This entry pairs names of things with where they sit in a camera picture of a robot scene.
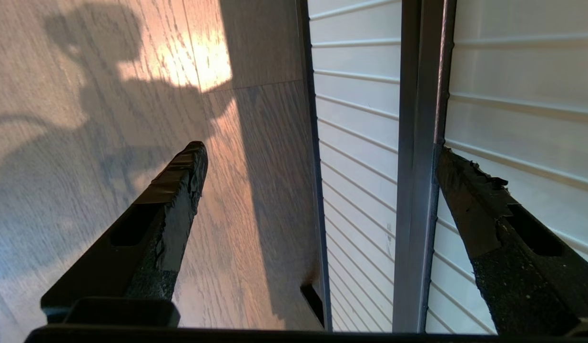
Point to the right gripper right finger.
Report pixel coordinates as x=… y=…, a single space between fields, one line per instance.
x=513 y=267

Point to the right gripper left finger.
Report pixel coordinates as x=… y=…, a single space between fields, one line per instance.
x=151 y=247

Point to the white fluted drawer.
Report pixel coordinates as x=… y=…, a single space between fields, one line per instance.
x=513 y=95

